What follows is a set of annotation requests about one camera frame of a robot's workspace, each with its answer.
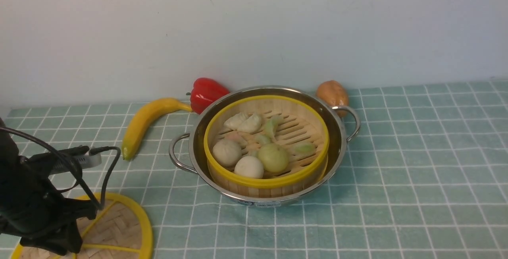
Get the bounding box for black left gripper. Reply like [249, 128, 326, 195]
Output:
[0, 122, 98, 255]

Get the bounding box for bamboo steamer lid yellow rim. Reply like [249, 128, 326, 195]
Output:
[11, 193, 154, 259]

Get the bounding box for bamboo steamer basket yellow rim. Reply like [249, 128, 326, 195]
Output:
[203, 95, 330, 199]

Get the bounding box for stainless steel pot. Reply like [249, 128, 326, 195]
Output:
[169, 86, 361, 208]

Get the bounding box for yellow banana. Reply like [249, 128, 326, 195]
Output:
[121, 98, 193, 161]

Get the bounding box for white round bun left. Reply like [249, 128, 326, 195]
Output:
[212, 139, 242, 167]

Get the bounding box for white round bun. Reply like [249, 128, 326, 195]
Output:
[212, 139, 242, 167]
[234, 156, 264, 179]

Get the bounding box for red bell pepper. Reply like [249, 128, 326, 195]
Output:
[186, 77, 230, 114]

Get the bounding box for pink dumpling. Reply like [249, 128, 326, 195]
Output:
[224, 131, 248, 147]

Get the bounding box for white dumpling upper left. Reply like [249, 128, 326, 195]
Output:
[223, 112, 249, 130]

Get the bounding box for white dumpling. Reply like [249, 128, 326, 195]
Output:
[223, 112, 249, 130]
[237, 114, 263, 133]

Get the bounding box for white round bun front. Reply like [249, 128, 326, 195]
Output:
[234, 156, 264, 179]

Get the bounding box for white dumpling upper right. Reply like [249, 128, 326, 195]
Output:
[237, 114, 263, 133]

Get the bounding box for green dumpling middle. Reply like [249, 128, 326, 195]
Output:
[254, 133, 272, 146]

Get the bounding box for green dumpling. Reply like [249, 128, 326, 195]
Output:
[254, 133, 272, 146]
[263, 115, 284, 140]

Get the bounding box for green round bun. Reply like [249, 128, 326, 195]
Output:
[257, 143, 290, 173]

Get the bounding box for green dumpling upper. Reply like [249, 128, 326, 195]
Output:
[263, 115, 284, 140]

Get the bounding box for brown potato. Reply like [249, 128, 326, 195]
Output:
[316, 80, 350, 106]

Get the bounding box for green checkered tablecloth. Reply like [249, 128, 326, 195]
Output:
[0, 80, 508, 259]

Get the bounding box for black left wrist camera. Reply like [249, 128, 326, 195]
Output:
[23, 145, 102, 176]

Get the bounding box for black left camera cable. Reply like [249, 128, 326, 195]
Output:
[0, 127, 121, 211]

